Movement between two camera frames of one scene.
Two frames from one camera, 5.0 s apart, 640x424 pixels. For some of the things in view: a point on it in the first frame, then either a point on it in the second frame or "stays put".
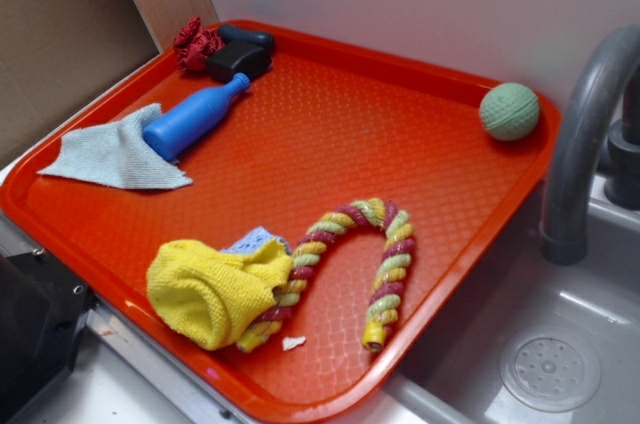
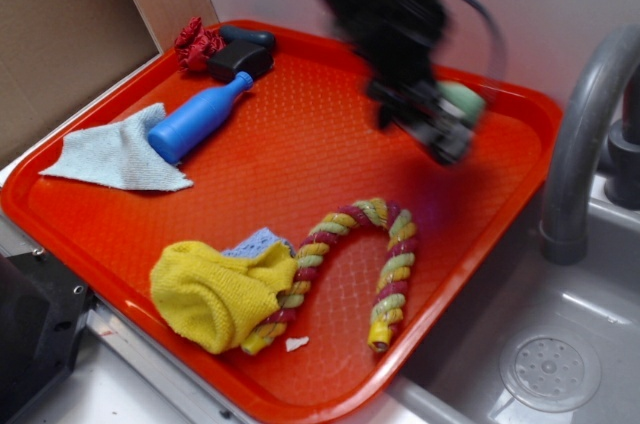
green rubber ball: (509, 111) → (468, 103)
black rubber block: (238, 57) stays put
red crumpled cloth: (193, 44) stays put
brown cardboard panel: (75, 17) stays put
